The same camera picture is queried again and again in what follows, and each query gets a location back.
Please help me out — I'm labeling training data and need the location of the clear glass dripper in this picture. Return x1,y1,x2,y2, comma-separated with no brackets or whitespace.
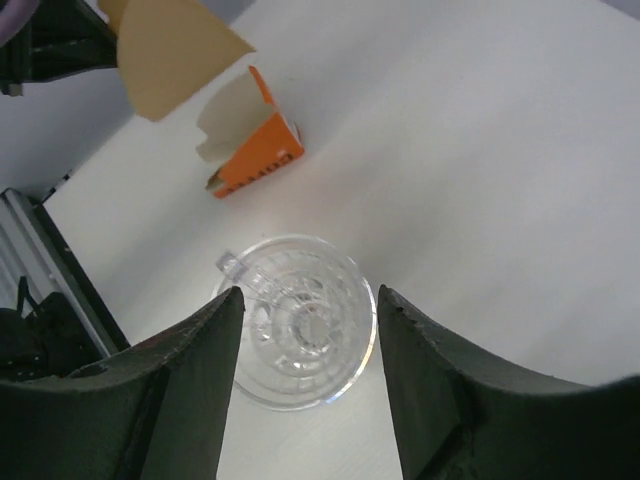
214,235,377,412

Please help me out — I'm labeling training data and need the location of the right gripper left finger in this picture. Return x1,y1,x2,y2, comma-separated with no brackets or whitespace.
1,287,244,479

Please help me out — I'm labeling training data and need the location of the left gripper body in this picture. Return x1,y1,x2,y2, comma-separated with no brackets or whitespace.
1,1,117,96

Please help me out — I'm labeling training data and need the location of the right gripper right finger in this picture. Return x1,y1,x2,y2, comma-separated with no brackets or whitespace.
378,287,639,479

